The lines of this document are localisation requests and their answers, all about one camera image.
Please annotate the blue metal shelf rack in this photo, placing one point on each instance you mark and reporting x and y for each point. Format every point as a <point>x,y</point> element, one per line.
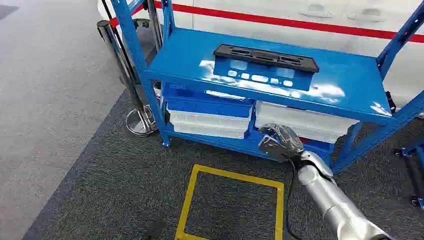
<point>331,76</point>

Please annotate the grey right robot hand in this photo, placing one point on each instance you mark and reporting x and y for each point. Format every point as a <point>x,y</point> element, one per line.
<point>281,142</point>

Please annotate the stanchion with grey dome base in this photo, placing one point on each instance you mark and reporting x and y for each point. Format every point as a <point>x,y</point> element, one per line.
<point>144,39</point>

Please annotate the chrome stanchion with flat base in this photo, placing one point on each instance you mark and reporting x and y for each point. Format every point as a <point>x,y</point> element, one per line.
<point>116,56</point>

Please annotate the wide white plastic crate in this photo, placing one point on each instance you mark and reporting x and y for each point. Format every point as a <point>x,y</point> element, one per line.
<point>304,122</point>

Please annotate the yellow floor tape square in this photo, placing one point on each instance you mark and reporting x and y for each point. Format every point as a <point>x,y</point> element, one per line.
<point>232,175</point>

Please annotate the blue plastic crate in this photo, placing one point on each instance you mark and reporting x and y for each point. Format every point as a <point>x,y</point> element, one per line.
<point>205,107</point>

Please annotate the red stanchion belt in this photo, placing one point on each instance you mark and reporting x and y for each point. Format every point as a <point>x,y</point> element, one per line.
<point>114,21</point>

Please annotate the black plastic panel with cutouts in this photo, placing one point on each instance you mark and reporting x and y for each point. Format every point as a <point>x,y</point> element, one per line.
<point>265,58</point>

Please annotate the blue trolley frame with castors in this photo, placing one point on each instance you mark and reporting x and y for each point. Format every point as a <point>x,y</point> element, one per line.
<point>410,149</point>

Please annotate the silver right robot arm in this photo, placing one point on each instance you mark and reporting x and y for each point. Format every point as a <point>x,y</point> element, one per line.
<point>331,198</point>

